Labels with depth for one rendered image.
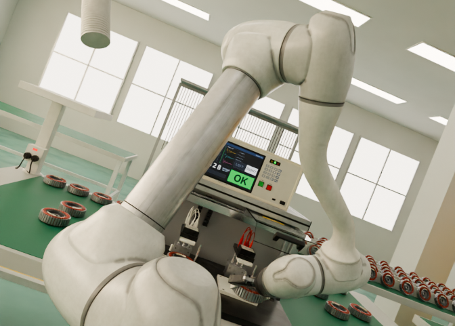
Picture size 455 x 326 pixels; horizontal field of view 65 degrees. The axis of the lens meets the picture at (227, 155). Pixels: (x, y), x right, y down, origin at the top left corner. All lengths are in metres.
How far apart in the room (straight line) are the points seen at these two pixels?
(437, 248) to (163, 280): 4.82
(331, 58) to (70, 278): 0.62
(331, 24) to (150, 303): 0.59
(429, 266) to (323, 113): 4.55
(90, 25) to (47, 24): 6.39
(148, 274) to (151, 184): 0.20
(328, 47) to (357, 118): 7.83
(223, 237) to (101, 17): 1.41
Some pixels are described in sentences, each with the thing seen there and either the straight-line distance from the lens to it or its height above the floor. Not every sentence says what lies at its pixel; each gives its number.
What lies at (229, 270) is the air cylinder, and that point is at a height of 0.80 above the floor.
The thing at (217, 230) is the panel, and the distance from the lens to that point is 1.65.
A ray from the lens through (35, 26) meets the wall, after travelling 8.71.
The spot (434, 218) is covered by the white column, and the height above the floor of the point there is 1.45.
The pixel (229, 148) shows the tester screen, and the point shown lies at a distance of 1.48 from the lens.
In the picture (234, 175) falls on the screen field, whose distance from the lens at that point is 1.49.
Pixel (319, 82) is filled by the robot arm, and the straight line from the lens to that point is 0.76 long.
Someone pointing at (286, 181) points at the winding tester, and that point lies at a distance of 1.53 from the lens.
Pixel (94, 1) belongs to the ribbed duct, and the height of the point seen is 1.77.
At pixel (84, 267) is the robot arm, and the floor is 0.98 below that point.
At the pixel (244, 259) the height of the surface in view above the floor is 0.88.
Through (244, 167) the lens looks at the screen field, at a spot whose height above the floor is 1.22.
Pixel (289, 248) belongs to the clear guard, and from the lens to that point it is 1.30.
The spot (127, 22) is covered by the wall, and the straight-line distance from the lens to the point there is 8.24.
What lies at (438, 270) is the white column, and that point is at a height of 0.88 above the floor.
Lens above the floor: 1.25
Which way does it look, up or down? level
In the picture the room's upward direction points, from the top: 22 degrees clockwise
